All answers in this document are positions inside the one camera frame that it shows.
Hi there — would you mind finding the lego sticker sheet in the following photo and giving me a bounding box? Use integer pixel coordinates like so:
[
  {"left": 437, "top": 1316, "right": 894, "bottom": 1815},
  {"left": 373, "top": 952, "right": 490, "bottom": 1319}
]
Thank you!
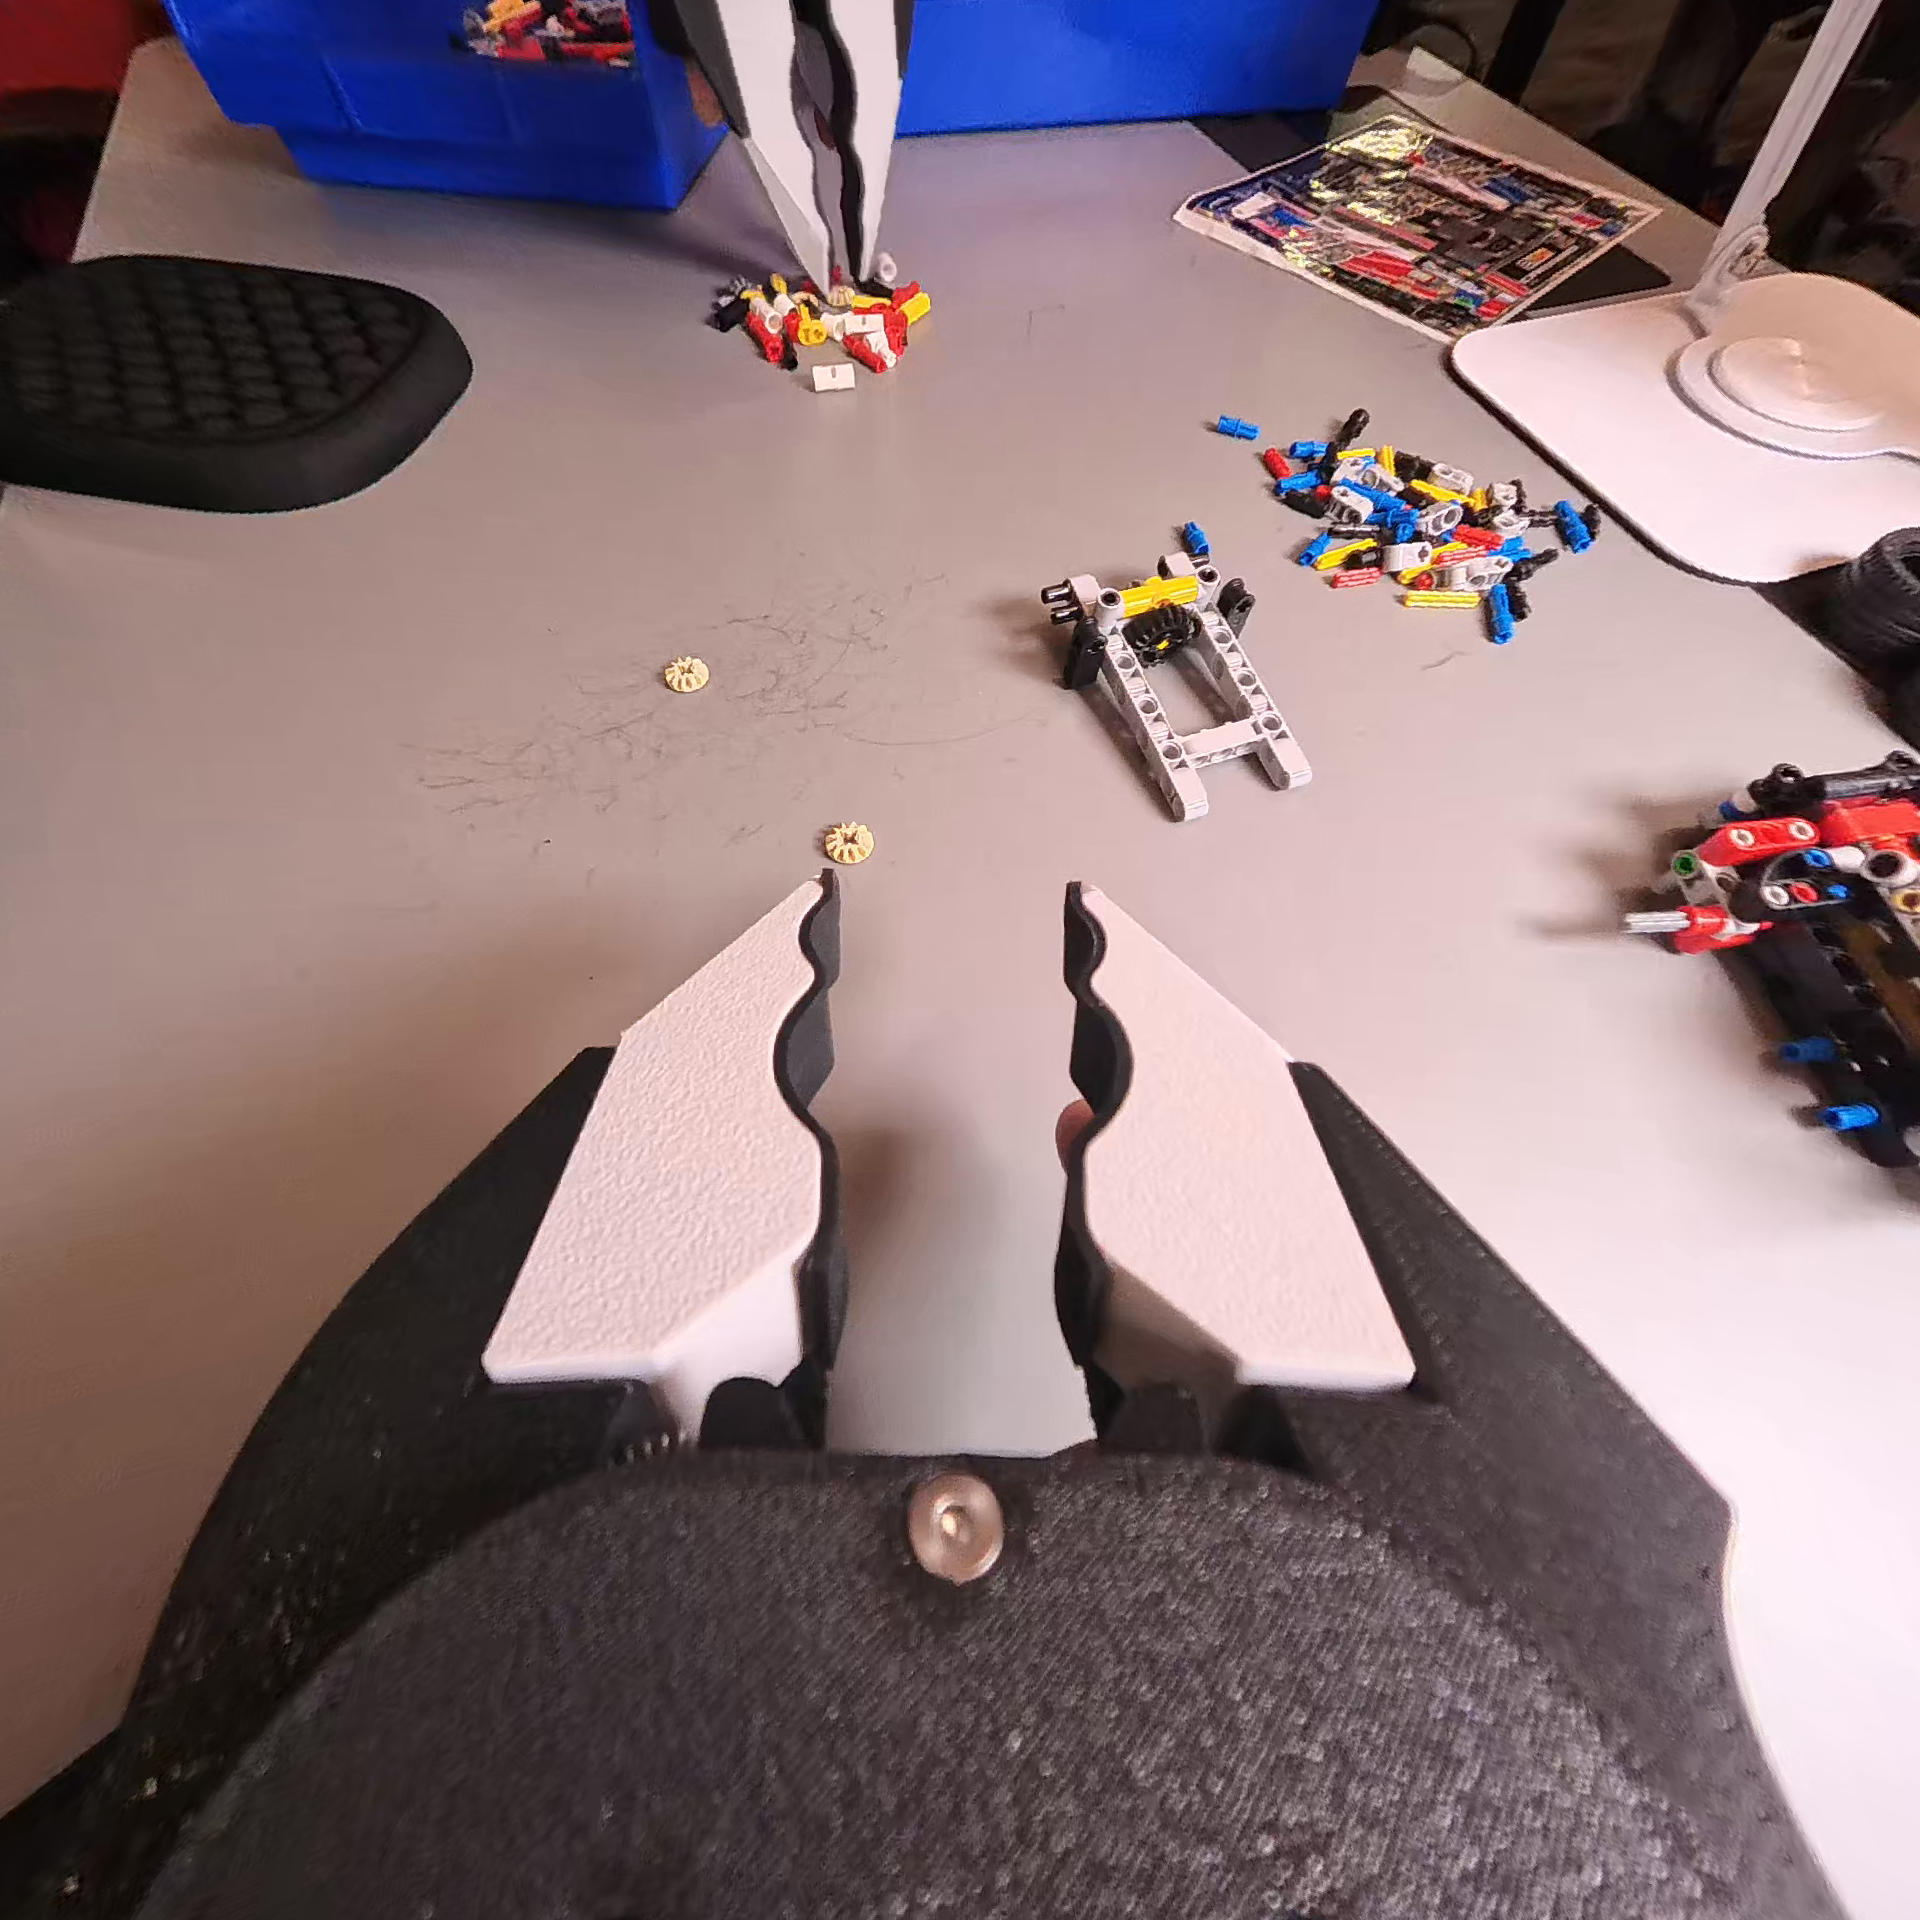
[{"left": 1175, "top": 112, "right": 1666, "bottom": 347}]

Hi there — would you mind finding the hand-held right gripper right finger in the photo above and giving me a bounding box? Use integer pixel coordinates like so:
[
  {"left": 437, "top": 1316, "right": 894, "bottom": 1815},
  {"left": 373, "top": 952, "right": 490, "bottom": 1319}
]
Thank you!
[{"left": 1055, "top": 880, "right": 1419, "bottom": 1447}]

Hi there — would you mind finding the grey lego frame assembly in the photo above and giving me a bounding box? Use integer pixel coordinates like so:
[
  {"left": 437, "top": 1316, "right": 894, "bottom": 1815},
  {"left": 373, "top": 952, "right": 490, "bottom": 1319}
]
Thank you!
[{"left": 1039, "top": 552, "right": 1316, "bottom": 826}]

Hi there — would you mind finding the blue plastic bin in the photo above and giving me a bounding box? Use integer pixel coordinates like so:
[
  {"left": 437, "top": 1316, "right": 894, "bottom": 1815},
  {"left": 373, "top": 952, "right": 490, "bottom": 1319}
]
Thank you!
[{"left": 897, "top": 0, "right": 1384, "bottom": 141}]

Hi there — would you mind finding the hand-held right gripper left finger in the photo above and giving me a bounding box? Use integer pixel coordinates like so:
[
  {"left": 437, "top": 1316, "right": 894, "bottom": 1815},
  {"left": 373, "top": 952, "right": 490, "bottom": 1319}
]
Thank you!
[{"left": 483, "top": 877, "right": 853, "bottom": 1453}]

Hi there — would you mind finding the heap of blue yellow bricks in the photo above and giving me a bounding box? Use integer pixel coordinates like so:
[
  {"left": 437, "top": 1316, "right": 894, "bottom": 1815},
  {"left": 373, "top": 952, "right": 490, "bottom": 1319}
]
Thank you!
[{"left": 1260, "top": 404, "right": 1608, "bottom": 649}]

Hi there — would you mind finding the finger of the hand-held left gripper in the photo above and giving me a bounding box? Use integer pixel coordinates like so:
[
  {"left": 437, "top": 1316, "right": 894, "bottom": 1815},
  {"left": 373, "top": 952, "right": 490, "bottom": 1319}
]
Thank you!
[
  {"left": 675, "top": 0, "right": 862, "bottom": 297},
  {"left": 817, "top": 0, "right": 917, "bottom": 288}
]

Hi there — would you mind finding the red black lego assembly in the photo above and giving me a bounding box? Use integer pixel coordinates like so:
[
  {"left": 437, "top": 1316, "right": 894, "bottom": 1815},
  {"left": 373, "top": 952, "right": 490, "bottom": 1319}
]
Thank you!
[{"left": 1625, "top": 750, "right": 1920, "bottom": 1174}]

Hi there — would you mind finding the blue bin with picture label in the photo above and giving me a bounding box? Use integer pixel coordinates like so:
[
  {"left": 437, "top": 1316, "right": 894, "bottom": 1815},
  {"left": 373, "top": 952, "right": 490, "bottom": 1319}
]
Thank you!
[{"left": 162, "top": 0, "right": 733, "bottom": 215}]

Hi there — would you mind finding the black rubber lego tyre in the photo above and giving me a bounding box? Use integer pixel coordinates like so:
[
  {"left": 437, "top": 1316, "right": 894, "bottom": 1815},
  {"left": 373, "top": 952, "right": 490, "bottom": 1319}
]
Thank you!
[{"left": 1843, "top": 529, "right": 1920, "bottom": 664}]

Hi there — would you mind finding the white lamp base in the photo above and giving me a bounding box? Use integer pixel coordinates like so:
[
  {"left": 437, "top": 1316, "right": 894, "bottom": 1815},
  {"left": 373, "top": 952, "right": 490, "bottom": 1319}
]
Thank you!
[{"left": 1450, "top": 0, "right": 1920, "bottom": 589}]

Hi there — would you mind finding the pile of small lego pieces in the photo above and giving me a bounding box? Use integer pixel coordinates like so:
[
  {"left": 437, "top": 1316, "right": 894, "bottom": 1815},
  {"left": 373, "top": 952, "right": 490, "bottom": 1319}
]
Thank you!
[{"left": 709, "top": 255, "right": 936, "bottom": 374}]

